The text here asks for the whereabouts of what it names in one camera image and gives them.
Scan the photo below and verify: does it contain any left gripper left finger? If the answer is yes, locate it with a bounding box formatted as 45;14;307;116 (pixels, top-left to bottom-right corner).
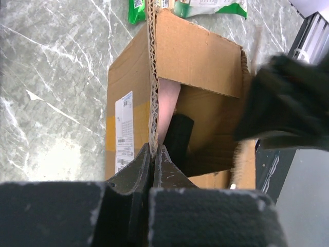
1;144;151;246

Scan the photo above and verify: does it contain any brown cardboard express box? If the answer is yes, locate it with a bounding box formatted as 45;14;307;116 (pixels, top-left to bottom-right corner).
105;6;255;189

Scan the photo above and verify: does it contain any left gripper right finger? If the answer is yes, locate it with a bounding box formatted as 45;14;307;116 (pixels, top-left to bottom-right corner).
148;146;287;246

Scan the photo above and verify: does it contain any aluminium rail frame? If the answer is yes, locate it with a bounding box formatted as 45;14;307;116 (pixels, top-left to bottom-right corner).
288;12;328;64

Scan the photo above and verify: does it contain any green snack bag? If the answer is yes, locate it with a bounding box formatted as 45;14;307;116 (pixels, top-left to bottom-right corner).
128;0;247;24

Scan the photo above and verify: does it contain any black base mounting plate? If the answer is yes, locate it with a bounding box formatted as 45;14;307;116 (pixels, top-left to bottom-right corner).
255;140;296;203

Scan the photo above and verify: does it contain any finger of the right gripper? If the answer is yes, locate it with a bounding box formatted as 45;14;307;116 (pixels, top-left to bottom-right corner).
233;54;328;150

